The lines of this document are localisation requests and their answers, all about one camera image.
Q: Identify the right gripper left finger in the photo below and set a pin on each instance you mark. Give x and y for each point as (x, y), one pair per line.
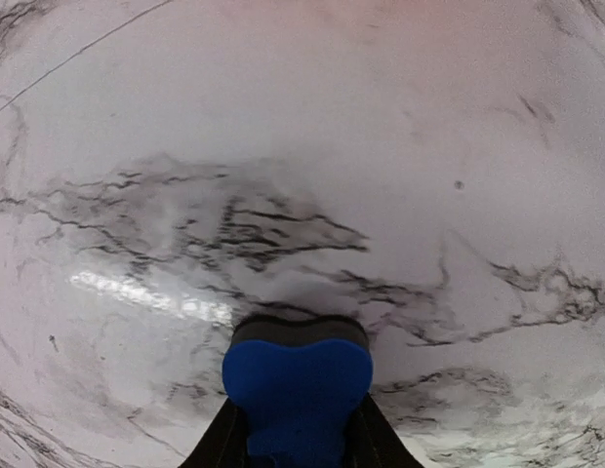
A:
(224, 443)

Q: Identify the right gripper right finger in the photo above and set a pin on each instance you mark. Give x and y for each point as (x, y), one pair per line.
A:
(371, 442)

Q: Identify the blue whiteboard eraser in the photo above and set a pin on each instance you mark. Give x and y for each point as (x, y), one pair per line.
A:
(297, 382)

